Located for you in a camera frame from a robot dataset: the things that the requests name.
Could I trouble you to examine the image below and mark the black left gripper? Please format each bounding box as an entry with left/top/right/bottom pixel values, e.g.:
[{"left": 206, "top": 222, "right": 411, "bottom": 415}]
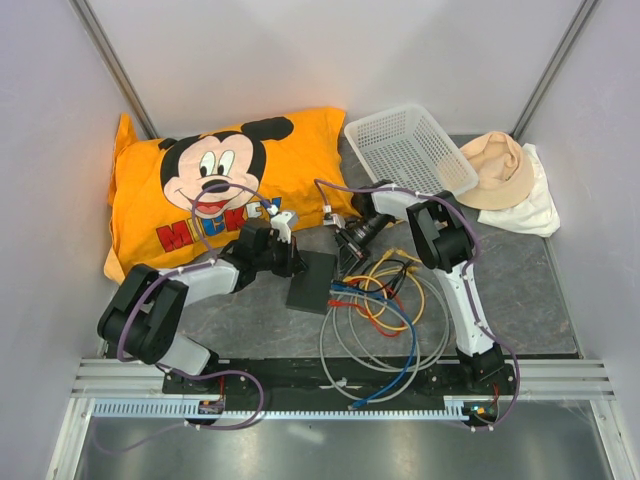
[{"left": 254, "top": 233, "right": 307, "bottom": 278}]

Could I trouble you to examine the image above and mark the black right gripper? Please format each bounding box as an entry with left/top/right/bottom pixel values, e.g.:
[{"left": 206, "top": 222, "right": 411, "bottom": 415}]
[{"left": 333, "top": 213, "right": 392, "bottom": 282}]

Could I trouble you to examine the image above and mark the blue ethernet cable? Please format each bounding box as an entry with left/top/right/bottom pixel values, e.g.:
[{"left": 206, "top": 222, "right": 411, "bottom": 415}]
[{"left": 328, "top": 279, "right": 422, "bottom": 411}]

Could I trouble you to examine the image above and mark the black network switch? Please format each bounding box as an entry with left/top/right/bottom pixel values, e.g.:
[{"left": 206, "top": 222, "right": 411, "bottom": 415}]
[{"left": 285, "top": 250, "right": 337, "bottom": 315}]

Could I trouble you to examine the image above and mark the yellow ethernet cable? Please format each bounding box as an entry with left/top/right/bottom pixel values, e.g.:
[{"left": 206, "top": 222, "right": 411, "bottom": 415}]
[
  {"left": 344, "top": 257, "right": 426, "bottom": 321},
  {"left": 369, "top": 245, "right": 426, "bottom": 274}
]

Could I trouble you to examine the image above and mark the black ethernet cable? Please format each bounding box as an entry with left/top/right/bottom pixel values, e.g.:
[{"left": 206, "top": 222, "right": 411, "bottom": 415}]
[{"left": 349, "top": 257, "right": 416, "bottom": 301}]

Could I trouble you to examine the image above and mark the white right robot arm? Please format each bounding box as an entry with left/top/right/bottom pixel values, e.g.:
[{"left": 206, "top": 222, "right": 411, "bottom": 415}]
[{"left": 335, "top": 181, "right": 505, "bottom": 394}]

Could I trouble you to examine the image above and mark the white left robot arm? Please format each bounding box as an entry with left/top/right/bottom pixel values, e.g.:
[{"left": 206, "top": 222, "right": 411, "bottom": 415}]
[{"left": 97, "top": 211, "right": 307, "bottom": 393}]

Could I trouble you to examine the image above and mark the white plastic mesh basket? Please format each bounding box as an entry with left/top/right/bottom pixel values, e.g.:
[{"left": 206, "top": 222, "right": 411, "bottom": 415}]
[{"left": 344, "top": 104, "right": 479, "bottom": 196}]

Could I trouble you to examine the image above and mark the orange Mickey Mouse pillow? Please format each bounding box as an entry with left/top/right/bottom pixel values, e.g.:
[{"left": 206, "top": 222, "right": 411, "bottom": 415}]
[{"left": 104, "top": 107, "right": 356, "bottom": 283}]

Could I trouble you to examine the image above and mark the peach folded cloth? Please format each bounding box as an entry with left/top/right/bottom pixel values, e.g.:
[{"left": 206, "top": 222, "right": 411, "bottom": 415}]
[{"left": 457, "top": 131, "right": 535, "bottom": 211}]

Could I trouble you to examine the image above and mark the white crumpled cloth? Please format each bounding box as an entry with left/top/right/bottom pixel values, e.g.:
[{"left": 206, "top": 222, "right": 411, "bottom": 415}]
[{"left": 478, "top": 143, "right": 561, "bottom": 238}]

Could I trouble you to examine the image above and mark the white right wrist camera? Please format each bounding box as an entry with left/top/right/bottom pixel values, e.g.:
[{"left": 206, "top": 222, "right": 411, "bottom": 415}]
[{"left": 323, "top": 204, "right": 345, "bottom": 229}]

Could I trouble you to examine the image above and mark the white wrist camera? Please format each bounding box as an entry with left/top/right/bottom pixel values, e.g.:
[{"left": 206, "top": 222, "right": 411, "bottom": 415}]
[
  {"left": 323, "top": 204, "right": 345, "bottom": 229},
  {"left": 270, "top": 210, "right": 298, "bottom": 244}
]

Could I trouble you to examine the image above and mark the red ethernet cable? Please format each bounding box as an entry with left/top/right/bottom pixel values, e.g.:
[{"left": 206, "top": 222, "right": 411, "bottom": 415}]
[{"left": 327, "top": 277, "right": 414, "bottom": 337}]

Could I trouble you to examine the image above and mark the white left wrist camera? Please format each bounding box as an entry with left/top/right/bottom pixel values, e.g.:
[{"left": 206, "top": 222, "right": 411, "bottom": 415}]
[{"left": 270, "top": 210, "right": 298, "bottom": 244}]

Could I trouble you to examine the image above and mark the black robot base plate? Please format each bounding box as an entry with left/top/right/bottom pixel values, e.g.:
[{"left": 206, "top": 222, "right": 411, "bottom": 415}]
[{"left": 162, "top": 356, "right": 516, "bottom": 412}]

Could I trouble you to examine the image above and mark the grey ethernet cable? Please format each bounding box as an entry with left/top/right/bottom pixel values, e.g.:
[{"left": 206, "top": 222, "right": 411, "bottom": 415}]
[{"left": 319, "top": 274, "right": 451, "bottom": 399}]

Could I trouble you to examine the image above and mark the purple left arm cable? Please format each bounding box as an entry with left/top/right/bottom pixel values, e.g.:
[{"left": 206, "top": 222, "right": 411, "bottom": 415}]
[{"left": 115, "top": 183, "right": 281, "bottom": 364}]

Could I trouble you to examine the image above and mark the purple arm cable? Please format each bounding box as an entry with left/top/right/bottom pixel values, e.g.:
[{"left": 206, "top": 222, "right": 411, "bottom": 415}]
[
  {"left": 115, "top": 183, "right": 281, "bottom": 364},
  {"left": 313, "top": 178, "right": 521, "bottom": 401}
]

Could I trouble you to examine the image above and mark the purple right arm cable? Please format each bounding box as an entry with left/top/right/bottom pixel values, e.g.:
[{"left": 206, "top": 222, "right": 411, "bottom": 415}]
[{"left": 313, "top": 178, "right": 521, "bottom": 401}]

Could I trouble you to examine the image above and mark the aluminium slotted rail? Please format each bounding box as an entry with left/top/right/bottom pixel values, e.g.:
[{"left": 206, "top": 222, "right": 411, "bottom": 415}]
[{"left": 72, "top": 358, "right": 615, "bottom": 422}]

